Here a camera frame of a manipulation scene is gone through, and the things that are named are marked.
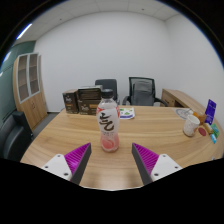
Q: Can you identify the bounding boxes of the purple card box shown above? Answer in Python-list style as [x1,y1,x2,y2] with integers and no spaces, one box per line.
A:
[204,98,218,126]

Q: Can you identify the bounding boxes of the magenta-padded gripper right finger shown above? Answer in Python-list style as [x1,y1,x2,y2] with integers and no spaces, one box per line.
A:
[131,142,184,186]

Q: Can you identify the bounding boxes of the long ceiling light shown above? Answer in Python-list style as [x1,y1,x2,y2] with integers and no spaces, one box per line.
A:
[2,51,12,66]

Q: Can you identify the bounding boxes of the wooden shelf cabinet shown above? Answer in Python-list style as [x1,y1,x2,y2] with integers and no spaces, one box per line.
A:
[12,52,49,131]

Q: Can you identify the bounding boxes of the black armchair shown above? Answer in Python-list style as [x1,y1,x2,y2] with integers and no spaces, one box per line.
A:
[0,110,34,163]

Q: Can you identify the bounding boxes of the wooden side desk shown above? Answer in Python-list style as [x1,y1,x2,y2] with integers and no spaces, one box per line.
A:
[160,88,208,116]

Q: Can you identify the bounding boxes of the small blue packet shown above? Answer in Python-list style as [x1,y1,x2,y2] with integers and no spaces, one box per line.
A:
[209,133,218,145]

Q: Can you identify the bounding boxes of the white green leaflet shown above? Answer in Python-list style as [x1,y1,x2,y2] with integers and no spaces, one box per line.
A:
[118,107,136,120]

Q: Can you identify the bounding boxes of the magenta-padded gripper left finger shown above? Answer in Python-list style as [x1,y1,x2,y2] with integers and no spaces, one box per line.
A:
[40,142,93,186]

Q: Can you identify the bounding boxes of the small tan box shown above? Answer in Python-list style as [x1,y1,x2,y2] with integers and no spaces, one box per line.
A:
[203,123,214,135]

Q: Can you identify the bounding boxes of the pink drink bottle black cap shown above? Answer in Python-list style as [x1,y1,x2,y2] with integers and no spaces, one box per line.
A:
[95,88,121,154]

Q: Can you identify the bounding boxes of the flat round red coaster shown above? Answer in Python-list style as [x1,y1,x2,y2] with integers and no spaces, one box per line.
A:
[197,126,208,137]

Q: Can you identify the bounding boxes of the black mesh office chair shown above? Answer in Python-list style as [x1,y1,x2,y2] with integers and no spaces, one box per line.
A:
[121,76,169,108]

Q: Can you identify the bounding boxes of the white patterned mug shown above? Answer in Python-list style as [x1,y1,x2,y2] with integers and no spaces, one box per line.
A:
[182,114,201,138]

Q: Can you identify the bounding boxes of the round grey patterned disc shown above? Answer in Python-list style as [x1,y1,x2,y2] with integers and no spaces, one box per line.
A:
[174,107,194,120]

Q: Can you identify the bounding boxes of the small orange box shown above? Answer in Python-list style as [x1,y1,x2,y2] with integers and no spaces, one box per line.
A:
[192,111,208,126]

